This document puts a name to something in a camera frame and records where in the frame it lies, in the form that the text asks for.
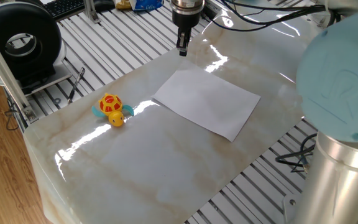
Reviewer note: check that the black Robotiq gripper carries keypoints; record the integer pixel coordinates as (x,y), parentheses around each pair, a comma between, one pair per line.
(186,21)

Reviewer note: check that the white paper sheet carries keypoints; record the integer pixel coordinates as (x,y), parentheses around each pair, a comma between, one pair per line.
(207,101)

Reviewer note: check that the silver grey UR5 robot arm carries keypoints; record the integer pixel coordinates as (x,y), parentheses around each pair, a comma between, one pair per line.
(337,77)

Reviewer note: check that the blue snack bag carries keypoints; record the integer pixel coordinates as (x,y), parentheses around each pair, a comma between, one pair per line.
(146,4)

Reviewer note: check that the yellow snack bag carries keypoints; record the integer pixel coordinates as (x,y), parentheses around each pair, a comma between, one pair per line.
(123,3)

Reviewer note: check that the black computer mouse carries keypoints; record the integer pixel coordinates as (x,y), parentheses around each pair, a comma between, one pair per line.
(104,4)

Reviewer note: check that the yellow orange toy turtle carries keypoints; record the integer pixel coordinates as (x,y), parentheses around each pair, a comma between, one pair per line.
(110,105)

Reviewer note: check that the black pen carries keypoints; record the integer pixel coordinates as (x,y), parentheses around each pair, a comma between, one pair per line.
(76,85)

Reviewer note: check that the black computer keyboard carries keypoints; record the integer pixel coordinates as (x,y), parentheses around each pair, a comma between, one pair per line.
(64,7)

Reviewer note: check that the glossy marble pattern mat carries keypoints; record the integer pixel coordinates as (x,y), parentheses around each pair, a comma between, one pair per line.
(151,161)

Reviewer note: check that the small metal washer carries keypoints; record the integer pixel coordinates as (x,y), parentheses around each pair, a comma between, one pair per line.
(54,101)

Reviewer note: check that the short aluminium profile post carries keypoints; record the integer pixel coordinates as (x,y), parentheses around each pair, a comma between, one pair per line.
(91,12)

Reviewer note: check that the aluminium frame rail with bracket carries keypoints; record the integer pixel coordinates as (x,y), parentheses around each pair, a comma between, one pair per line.
(2,68)

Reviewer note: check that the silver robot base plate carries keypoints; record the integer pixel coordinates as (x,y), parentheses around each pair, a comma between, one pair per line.
(291,205)

